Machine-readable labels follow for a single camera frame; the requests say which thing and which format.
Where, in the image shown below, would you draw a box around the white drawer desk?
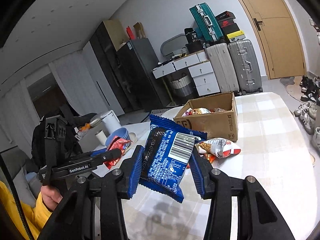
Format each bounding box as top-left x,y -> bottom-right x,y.
152,50 -> 220,105

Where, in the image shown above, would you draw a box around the black bag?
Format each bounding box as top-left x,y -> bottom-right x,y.
186,41 -> 204,54

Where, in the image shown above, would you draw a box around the black shoebox red label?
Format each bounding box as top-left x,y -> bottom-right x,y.
215,10 -> 236,20

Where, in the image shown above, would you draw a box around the teal suitcase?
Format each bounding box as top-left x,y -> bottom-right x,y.
189,2 -> 223,43

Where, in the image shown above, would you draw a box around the black gift box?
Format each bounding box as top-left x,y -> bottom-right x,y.
184,27 -> 200,43

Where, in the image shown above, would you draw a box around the white wardrobe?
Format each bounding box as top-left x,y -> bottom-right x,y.
82,41 -> 125,115

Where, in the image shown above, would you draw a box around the dark grey refrigerator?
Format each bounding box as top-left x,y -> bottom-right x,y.
115,39 -> 173,112

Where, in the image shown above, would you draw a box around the black white patterned rug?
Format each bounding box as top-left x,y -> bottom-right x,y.
144,107 -> 175,122

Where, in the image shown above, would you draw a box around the cluster of sneakers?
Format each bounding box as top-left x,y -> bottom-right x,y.
292,75 -> 320,150

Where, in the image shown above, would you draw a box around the white curtain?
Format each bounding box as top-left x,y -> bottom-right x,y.
25,57 -> 93,120

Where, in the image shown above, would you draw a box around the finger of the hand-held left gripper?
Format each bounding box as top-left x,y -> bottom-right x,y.
89,148 -> 122,167
90,148 -> 110,157

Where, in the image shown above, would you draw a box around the brown cardboard box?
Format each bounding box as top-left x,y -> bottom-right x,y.
173,92 -> 238,142

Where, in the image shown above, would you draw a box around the white lidded bucket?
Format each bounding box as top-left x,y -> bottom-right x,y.
101,110 -> 122,134

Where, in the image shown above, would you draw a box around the yellow black shoebox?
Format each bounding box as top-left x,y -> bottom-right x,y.
225,30 -> 245,42

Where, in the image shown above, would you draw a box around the grey rounded board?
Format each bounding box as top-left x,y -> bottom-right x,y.
160,33 -> 190,57

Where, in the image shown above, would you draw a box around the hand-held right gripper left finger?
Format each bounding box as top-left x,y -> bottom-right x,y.
37,145 -> 145,240

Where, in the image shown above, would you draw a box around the blue bowls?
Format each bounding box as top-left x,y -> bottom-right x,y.
105,127 -> 130,148

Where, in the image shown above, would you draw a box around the dark wardrobe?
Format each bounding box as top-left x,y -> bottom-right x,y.
89,20 -> 140,113

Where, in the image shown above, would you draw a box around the round beige door rug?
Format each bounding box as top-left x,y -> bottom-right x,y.
280,76 -> 304,103

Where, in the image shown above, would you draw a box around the wooden door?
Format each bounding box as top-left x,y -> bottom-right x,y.
226,0 -> 307,79

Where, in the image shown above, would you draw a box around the woven laundry basket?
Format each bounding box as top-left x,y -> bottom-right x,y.
169,74 -> 195,97

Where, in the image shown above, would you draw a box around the person's left forearm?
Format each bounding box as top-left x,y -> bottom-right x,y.
0,180 -> 53,240

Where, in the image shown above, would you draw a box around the red foil packet blue logo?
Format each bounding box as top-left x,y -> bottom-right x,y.
104,135 -> 132,169

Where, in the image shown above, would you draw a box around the beige plate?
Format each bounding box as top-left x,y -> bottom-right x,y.
125,132 -> 138,153

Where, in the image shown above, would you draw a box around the silver suitcase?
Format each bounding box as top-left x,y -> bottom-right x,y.
227,39 -> 263,95

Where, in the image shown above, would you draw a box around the white cup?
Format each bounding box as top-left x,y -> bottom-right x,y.
95,129 -> 107,145

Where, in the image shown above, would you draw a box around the white red snack bag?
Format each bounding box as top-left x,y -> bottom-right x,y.
197,137 -> 242,158

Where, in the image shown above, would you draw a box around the beige suitcase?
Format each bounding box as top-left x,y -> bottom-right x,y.
205,42 -> 240,94

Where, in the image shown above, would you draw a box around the flat brown cardboard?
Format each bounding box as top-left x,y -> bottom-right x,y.
133,22 -> 145,39

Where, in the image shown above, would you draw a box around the blue cookie packet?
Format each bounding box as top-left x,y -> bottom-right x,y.
138,114 -> 208,204

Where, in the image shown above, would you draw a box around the person's left hand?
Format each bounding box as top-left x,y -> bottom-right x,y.
40,184 -> 64,212

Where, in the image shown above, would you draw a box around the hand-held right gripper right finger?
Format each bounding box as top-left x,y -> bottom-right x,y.
189,146 -> 297,240

